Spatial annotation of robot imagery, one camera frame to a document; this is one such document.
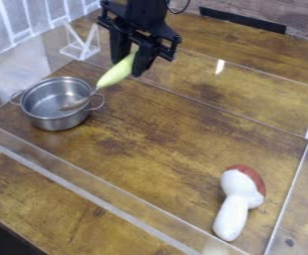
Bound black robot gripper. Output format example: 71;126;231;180
98;0;181;78

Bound small stainless steel pot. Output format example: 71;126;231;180
10;77;106;131

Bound plush mushroom toy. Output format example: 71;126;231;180
212;164;267;242

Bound clear acrylic triangle stand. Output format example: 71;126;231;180
59;23;101;61

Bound clear acrylic front barrier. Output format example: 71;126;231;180
0;128;249;255

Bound clear acrylic barrier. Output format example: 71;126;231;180
0;128;249;255
264;130;308;255

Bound clear acrylic right barrier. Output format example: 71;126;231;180
264;130;308;255

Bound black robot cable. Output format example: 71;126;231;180
165;0;192;15

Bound black strip on wall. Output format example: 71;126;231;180
199;6;287;34

